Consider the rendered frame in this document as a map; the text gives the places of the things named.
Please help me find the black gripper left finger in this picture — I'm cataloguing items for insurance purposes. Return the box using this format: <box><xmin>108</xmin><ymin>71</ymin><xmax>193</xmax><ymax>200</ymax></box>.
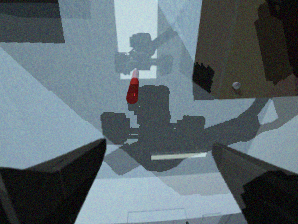
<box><xmin>0</xmin><ymin>139</ymin><xmax>107</xmax><ymax>224</ymax></box>

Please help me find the red peg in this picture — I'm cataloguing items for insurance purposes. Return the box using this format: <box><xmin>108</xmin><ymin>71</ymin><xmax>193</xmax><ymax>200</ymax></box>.
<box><xmin>126</xmin><ymin>77</ymin><xmax>139</xmax><ymax>104</ymax></box>

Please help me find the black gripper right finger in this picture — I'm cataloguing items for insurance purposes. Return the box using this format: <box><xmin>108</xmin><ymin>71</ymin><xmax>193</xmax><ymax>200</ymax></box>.
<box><xmin>212</xmin><ymin>142</ymin><xmax>298</xmax><ymax>224</ymax></box>

